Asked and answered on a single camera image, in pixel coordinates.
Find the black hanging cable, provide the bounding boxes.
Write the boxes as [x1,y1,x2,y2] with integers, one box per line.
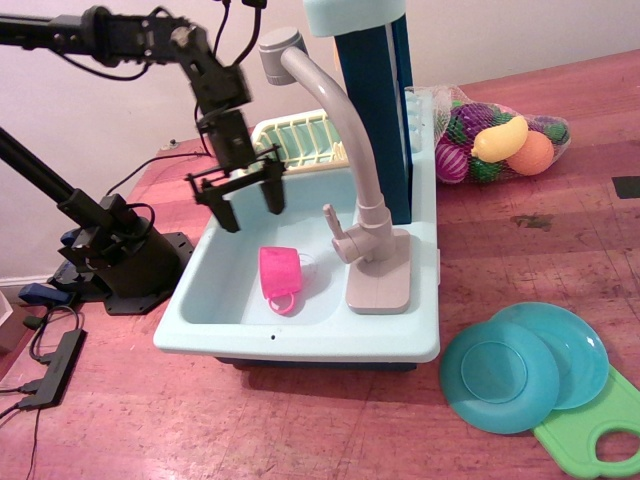
[213,0,232,51]
[230,0,269,69]

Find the teal front plate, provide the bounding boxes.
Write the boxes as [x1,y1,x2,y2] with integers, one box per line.
[439,322,560,434]

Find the dark blue water tank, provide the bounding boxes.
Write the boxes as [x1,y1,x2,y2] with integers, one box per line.
[303,0,413,225]

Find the black hanging cable right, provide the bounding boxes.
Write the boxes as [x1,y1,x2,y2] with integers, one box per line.
[230,0,269,69]

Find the pink plastic toy cup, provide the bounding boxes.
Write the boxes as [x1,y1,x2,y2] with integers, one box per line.
[258,246,303,315]

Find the light blue toy sink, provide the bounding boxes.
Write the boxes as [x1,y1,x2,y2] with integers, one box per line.
[153,93,440,364]

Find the teal rear plate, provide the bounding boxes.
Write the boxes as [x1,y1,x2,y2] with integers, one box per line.
[491,302,609,410]

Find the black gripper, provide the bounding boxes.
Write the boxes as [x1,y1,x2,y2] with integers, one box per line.
[186,110,286,233]

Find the green cutting board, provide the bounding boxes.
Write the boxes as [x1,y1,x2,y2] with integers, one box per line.
[533,367,639,479]

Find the black hanging cable left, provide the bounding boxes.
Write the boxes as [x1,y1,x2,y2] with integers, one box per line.
[213,0,232,51]

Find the yellow dish rack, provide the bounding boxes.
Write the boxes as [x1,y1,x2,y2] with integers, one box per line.
[251,109,349,175]

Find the black usb hub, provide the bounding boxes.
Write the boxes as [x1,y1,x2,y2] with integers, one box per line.
[17,328,87,411]

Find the blue clamp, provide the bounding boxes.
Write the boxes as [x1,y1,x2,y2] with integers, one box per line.
[18,283,73,306]

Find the grey toy faucet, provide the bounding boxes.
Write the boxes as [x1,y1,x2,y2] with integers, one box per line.
[258,27,411,315]

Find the teal plate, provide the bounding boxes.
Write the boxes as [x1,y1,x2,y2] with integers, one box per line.
[491,302,609,410]
[439,322,560,434]

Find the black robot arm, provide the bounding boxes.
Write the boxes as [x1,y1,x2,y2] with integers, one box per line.
[1,1,285,239]

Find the orange toy fruit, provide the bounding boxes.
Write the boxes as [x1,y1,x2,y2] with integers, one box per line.
[507,131,554,176]

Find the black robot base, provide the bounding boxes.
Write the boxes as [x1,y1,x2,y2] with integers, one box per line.
[48,189,194,316]

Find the yellow toy lemon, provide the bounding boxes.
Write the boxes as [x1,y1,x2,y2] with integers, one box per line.
[471,116,528,163]

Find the black tape patch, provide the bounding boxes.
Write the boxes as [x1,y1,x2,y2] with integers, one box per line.
[612,176,640,199]

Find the mesh bag of toys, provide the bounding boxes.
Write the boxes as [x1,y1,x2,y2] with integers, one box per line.
[405,85,571,185]

